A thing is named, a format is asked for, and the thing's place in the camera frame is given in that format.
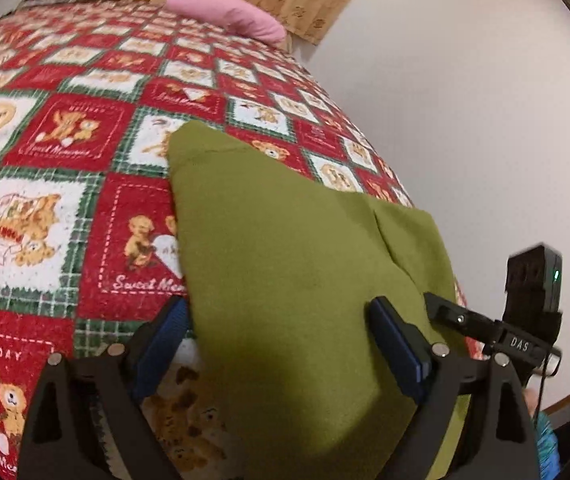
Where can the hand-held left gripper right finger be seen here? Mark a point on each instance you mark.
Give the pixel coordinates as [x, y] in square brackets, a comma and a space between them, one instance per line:
[397, 347]

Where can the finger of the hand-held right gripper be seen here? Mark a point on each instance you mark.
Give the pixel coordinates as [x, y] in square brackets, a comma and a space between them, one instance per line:
[457, 317]

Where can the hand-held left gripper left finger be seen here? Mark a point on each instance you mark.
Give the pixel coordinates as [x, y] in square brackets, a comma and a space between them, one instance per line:
[165, 345]

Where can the green knit sweater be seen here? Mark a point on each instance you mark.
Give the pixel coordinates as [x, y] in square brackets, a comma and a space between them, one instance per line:
[290, 285]

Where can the person's right forearm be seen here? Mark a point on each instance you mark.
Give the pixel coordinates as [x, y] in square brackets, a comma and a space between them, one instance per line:
[547, 445]

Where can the red teddy bear printed blanket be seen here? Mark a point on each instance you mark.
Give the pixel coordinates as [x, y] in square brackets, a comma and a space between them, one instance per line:
[65, 185]

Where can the pink pillow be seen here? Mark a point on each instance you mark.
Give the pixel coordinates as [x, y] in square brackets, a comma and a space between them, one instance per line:
[230, 12]

